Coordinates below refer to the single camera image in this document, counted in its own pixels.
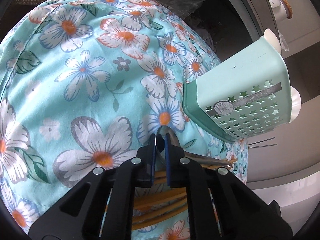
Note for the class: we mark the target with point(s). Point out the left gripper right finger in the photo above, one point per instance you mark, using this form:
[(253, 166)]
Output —
[(219, 204)]

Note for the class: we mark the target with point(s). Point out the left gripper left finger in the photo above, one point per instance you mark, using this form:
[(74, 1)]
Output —
[(99, 206)]

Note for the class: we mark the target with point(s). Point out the wooden chopstick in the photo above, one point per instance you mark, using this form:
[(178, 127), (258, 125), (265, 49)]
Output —
[(161, 180), (154, 199), (217, 163), (160, 174), (166, 212), (156, 220)]

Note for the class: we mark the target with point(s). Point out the metal spoon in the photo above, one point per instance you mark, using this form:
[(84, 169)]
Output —
[(162, 131)]

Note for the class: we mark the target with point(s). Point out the grey kitchen counter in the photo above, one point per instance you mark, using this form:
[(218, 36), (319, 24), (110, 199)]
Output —
[(239, 23)]

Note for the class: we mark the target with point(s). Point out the mint green utensil basket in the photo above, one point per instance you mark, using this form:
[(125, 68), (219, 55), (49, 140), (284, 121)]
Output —
[(246, 95)]

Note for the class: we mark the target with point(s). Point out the white rice paddle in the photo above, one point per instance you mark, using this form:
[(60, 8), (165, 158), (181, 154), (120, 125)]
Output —
[(296, 103)]

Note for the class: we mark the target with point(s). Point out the floral turquoise cloth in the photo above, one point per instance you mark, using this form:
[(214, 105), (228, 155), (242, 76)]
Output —
[(84, 83)]

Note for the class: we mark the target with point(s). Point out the white ceramic soup spoon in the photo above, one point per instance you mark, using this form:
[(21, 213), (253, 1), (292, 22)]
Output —
[(271, 38)]

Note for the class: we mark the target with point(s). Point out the white electric kettle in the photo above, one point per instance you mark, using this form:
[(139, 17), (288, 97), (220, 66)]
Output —
[(281, 9)]

